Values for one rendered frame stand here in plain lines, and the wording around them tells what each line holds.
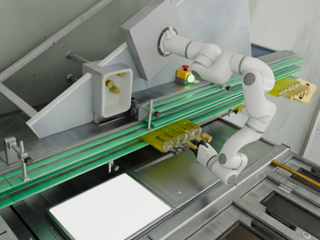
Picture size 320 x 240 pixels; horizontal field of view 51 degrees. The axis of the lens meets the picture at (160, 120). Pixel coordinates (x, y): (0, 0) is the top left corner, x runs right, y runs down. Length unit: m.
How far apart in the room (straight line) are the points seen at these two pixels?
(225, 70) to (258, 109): 0.26
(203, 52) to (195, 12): 0.45
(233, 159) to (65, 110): 0.78
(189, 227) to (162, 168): 0.38
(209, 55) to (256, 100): 0.35
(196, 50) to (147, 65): 0.27
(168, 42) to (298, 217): 1.03
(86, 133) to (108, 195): 0.30
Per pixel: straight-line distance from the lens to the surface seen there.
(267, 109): 1.38
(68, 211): 1.46
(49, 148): 1.51
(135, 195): 1.53
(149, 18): 1.65
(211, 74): 1.51
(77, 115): 1.63
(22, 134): 2.03
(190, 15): 1.97
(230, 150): 1.43
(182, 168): 1.73
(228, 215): 1.59
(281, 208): 1.74
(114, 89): 1.63
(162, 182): 1.63
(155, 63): 1.76
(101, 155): 1.61
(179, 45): 1.68
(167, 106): 1.72
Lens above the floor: 1.97
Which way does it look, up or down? 36 degrees down
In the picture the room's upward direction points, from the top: 120 degrees clockwise
